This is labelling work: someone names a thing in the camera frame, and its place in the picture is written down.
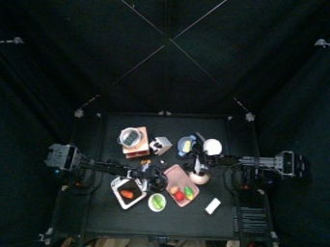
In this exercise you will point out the orange toy carrot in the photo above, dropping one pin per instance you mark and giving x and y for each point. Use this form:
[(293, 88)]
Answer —
[(127, 194)]

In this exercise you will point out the white square baking tray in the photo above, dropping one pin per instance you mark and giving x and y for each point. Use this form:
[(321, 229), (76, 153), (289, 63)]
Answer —
[(127, 192)]

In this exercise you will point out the small white toy piece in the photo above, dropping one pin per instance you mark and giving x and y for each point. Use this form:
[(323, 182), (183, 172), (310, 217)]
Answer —
[(162, 161)]

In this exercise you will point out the green yellow toy vegetable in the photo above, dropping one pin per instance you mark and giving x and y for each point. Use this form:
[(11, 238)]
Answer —
[(188, 192)]

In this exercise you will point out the red toy tomato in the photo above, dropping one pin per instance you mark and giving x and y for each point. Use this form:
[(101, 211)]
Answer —
[(179, 196)]

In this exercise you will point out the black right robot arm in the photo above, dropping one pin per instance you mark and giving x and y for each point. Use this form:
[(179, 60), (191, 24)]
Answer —
[(262, 161)]

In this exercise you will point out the grey toy toaster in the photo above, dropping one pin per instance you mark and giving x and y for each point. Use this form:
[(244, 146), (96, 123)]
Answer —
[(160, 145)]

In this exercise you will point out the white small box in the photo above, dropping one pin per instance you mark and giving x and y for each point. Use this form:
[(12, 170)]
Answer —
[(212, 206)]

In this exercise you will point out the small orange toy piece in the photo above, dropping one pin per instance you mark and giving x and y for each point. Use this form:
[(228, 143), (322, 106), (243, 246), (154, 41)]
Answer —
[(144, 162)]

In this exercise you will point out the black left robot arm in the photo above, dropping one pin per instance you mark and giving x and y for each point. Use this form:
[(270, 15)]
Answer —
[(92, 165)]

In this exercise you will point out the beige round bowl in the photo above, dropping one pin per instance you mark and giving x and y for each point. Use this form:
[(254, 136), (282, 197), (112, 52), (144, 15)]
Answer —
[(199, 178)]

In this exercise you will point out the grey frame corner bracket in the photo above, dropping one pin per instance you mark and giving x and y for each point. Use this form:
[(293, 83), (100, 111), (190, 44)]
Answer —
[(321, 42), (79, 112), (15, 41), (248, 116), (164, 113)]

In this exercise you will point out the white round bowl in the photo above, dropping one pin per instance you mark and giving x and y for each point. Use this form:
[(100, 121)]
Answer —
[(156, 202)]

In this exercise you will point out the pink rectangular tray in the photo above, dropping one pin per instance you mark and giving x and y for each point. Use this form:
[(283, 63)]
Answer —
[(179, 180)]

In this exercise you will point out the yellow toy corn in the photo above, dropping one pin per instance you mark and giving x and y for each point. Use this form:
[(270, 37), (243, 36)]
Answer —
[(187, 146)]

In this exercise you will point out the silver pot with lid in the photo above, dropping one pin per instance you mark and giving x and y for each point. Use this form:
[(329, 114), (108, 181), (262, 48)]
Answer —
[(130, 136)]

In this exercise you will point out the wooden toy stove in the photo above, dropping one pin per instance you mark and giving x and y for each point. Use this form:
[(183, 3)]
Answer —
[(136, 147)]

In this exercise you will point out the white text label sticker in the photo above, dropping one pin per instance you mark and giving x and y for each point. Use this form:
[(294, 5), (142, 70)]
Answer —
[(252, 221)]

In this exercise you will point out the white round plate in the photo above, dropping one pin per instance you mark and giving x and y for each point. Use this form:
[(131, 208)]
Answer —
[(212, 147)]

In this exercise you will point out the orange toy food ball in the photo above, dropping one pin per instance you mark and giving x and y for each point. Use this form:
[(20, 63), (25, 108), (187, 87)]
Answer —
[(174, 189)]

